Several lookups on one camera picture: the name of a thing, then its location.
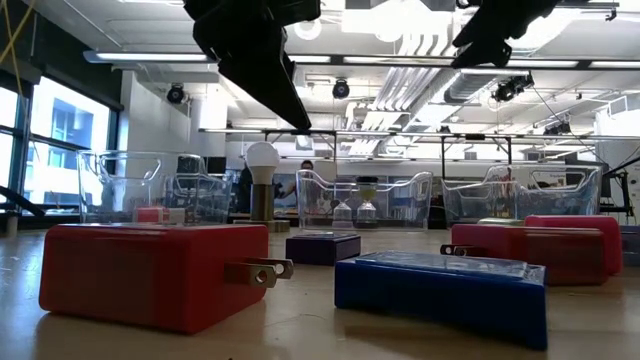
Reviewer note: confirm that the blue digital timer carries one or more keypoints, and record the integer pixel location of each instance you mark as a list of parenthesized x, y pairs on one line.
[(440, 305)]

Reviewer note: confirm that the pink wall charger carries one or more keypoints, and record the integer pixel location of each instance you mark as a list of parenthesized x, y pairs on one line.
[(607, 240)]

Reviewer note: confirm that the large window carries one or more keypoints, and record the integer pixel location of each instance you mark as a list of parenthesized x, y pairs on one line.
[(70, 125)]

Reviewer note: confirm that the black slanted bar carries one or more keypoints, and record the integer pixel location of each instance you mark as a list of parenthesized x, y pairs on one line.
[(20, 200)]

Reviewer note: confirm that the white short post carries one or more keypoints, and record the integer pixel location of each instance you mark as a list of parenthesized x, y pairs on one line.
[(11, 225)]

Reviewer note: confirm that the long ceiling light strip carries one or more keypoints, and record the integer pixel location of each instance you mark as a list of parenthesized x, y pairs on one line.
[(150, 56)]

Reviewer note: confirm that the clear plastic bin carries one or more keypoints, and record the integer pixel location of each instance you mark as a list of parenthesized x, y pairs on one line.
[(320, 215), (465, 205), (100, 200)]

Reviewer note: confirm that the black tripod stand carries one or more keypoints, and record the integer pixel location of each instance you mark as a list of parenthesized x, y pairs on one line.
[(625, 195)]

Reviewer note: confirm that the white small charger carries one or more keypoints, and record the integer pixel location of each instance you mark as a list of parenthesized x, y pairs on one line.
[(177, 216)]

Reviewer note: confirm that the person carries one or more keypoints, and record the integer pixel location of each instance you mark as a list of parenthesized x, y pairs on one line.
[(306, 166)]

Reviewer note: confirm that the purple digital timer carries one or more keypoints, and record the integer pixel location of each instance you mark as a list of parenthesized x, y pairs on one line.
[(322, 250)]

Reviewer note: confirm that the white ceiling pipes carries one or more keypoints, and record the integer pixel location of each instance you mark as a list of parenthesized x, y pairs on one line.
[(400, 85)]

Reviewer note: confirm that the white bulb brass lamp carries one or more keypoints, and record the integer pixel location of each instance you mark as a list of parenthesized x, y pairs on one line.
[(262, 200)]

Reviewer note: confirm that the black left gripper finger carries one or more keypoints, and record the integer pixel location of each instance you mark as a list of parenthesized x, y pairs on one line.
[(275, 80)]

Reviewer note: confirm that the lavender sand timer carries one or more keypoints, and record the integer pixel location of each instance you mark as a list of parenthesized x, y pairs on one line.
[(342, 215)]

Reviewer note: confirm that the lavender charger block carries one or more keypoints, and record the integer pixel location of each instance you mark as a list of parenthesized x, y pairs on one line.
[(631, 245)]

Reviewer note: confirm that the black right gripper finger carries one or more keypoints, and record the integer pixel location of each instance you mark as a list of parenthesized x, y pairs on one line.
[(490, 52), (472, 32)]

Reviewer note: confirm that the red wall charger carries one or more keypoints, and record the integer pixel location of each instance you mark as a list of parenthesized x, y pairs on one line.
[(150, 280)]

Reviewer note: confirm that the black ceiling camera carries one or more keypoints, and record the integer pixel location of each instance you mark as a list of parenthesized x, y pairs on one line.
[(510, 87), (176, 94), (557, 128), (341, 89)]

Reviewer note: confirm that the black background frame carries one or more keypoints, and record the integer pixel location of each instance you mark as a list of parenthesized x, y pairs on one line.
[(300, 132)]

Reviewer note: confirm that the silver ventilation duct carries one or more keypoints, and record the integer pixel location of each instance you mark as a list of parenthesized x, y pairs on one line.
[(470, 87)]

